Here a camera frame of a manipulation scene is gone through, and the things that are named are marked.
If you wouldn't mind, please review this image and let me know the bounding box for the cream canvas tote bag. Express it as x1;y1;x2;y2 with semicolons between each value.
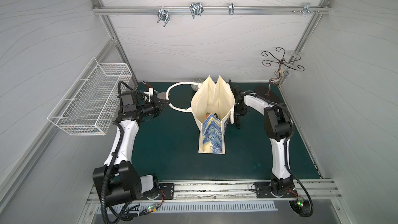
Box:
166;76;235;155

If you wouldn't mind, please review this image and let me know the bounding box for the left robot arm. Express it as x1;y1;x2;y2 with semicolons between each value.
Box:
93;81;170;224

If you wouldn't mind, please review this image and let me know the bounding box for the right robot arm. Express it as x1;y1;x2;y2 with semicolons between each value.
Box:
232;89;314;218

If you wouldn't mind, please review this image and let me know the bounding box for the copper jewelry stand black base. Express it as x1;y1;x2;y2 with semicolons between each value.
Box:
255;47;305;103

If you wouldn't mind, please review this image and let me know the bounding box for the aluminium crossbar with hooks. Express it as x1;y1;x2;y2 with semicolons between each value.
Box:
91;0;332;27

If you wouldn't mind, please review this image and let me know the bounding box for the metal spatula brown handle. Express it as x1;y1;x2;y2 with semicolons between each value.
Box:
142;80;166;100

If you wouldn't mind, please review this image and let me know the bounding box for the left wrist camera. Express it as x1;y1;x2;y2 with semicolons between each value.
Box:
144;88;154;98

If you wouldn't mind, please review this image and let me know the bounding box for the white wire basket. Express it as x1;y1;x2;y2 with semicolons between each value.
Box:
47;58;132;136

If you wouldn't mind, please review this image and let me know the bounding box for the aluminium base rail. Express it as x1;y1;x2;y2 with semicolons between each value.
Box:
86;178;343;201

